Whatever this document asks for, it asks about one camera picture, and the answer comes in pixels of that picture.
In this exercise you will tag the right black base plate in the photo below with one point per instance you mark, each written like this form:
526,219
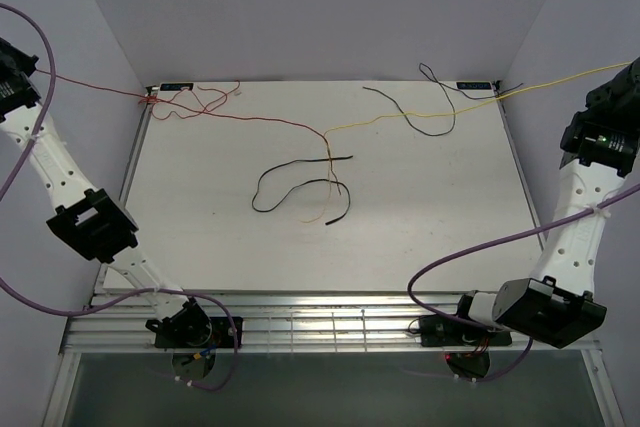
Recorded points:
436,331

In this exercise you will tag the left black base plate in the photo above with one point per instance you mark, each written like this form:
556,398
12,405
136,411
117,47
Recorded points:
222,335

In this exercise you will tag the blue logo sticker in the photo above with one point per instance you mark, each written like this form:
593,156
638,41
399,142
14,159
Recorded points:
176,86
474,85

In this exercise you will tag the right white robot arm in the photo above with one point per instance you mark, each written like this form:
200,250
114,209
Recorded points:
555,304

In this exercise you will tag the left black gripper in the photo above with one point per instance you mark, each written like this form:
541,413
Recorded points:
27,63

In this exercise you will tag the left blue logo sticker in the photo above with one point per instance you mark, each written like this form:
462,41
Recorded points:
176,86

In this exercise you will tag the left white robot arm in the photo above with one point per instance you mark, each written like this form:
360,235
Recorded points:
85,217

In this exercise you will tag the right blue logo sticker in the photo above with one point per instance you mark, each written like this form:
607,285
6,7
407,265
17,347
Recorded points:
474,85

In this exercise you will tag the aluminium rail frame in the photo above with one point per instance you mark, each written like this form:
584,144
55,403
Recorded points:
329,214

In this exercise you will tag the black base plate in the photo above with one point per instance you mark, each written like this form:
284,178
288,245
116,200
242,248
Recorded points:
222,335
436,331

